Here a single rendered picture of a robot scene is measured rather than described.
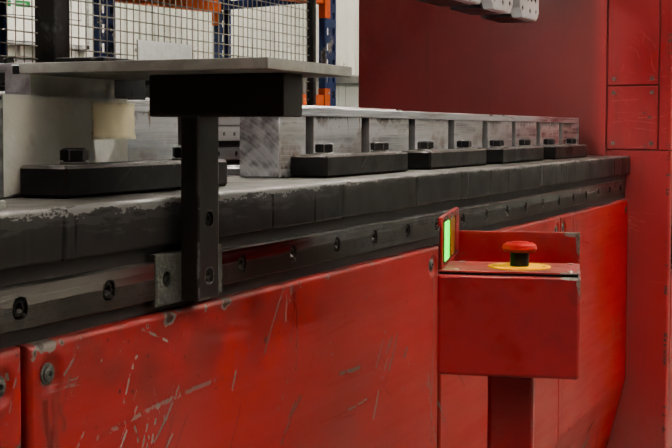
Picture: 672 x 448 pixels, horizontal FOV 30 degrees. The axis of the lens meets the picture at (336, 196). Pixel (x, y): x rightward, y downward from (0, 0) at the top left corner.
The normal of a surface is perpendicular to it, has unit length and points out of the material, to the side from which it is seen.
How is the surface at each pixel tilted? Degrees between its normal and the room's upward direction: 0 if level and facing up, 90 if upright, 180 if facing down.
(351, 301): 90
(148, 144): 90
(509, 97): 90
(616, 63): 90
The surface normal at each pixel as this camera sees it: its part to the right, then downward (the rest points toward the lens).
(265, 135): -0.41, 0.04
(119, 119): 0.91, 0.03
